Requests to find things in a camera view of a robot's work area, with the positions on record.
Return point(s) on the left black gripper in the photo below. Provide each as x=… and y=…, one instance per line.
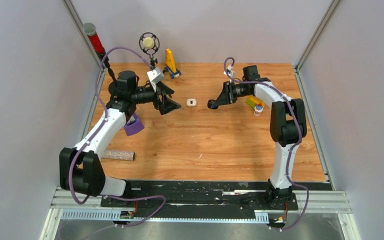
x=168, y=105

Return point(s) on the small clown toy figure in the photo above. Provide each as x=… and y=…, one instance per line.
x=258, y=109

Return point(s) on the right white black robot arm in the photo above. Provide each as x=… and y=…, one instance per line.
x=287, y=124

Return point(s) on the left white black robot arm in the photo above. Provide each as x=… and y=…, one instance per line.
x=80, y=168

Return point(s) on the glittery silver tube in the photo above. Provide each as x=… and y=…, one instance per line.
x=119, y=155

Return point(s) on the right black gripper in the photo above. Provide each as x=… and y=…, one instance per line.
x=227, y=96

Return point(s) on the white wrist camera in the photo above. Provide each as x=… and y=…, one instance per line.
x=155, y=76
x=230, y=73

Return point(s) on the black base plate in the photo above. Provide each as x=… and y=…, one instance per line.
x=203, y=199

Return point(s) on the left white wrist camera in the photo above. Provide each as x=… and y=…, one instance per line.
x=155, y=76

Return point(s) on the black earbud case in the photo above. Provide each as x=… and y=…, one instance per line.
x=212, y=104

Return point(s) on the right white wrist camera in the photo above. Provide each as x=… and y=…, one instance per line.
x=230, y=73

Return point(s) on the white earbud charging case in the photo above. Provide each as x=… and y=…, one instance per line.
x=191, y=102

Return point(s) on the red microphone on stand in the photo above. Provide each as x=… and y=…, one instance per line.
x=90, y=30

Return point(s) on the yellow green toy block stack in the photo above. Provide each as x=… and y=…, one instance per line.
x=252, y=101

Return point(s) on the cream microphone on tripod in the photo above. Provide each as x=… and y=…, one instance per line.
x=149, y=43

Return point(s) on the yellow blue toy block tower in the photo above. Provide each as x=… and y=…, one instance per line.
x=170, y=65

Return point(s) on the purple box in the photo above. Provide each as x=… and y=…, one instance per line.
x=133, y=126

